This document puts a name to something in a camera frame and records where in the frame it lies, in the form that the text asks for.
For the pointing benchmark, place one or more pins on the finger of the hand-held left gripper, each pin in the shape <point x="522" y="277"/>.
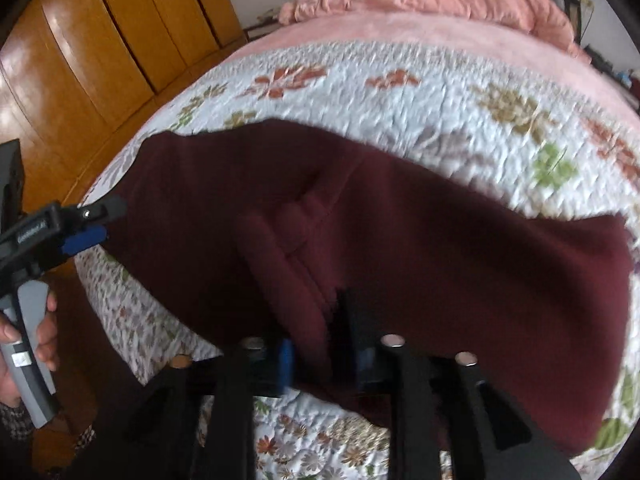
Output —
<point x="97" y="211"/>
<point x="84" y="240"/>

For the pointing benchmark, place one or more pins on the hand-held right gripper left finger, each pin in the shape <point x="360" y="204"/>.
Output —
<point x="285" y="365"/>

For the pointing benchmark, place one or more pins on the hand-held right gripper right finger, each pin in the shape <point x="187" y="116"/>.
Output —
<point x="364" y="360"/>

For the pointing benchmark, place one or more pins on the maroon pants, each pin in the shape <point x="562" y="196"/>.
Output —
<point x="400" y="260"/>

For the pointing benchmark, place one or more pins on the person's left hand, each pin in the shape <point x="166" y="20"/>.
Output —
<point x="46" y="332"/>

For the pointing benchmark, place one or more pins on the orange wooden wardrobe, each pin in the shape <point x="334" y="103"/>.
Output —
<point x="100" y="75"/>

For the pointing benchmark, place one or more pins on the dark nightstand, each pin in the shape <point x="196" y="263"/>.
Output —
<point x="260" y="25"/>

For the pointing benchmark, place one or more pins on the white floral quilt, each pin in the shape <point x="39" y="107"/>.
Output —
<point x="450" y="125"/>

